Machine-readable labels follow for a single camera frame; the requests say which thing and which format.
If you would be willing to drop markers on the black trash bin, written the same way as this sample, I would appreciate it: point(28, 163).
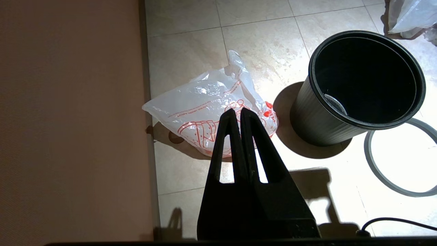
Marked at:
point(317, 119)

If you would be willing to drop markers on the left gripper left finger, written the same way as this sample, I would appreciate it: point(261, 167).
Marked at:
point(225, 212)

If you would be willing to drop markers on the used white bin liner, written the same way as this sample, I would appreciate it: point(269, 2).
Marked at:
point(413, 15)

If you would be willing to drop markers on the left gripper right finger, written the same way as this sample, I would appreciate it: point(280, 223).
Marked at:
point(280, 212)

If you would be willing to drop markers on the clear red-print plastic bag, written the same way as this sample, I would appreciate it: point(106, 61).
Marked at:
point(198, 99)

